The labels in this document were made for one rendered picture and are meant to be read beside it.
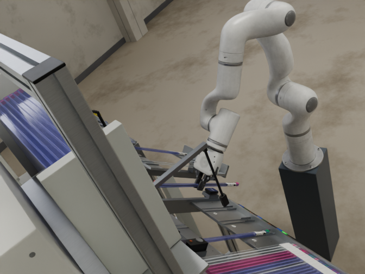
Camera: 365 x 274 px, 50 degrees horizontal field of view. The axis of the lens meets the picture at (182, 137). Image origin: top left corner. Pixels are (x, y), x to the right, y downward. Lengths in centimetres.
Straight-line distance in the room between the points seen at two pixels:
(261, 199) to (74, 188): 219
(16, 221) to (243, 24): 105
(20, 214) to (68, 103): 20
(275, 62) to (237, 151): 168
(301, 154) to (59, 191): 137
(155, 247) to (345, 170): 233
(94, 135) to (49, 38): 474
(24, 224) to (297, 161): 150
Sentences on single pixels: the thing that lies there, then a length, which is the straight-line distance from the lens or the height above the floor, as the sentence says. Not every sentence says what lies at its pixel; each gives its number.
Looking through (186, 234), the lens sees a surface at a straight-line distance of 141.
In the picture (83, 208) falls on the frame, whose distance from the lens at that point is 70.
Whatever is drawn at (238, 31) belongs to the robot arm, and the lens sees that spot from 141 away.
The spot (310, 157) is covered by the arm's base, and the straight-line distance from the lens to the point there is 191.
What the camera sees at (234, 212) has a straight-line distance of 175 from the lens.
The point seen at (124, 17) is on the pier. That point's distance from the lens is 583.
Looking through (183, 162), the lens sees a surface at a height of 135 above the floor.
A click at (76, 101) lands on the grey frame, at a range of 46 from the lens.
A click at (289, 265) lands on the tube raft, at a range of 143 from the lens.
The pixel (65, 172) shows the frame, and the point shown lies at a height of 170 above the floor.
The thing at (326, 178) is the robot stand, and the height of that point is 56.
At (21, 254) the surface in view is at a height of 170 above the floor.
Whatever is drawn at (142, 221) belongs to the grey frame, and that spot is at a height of 164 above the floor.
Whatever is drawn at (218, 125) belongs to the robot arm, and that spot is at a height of 116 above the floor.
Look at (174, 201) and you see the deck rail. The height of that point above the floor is 92.
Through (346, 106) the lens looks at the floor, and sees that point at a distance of 341.
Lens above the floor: 204
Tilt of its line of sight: 35 degrees down
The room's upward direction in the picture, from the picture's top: 23 degrees counter-clockwise
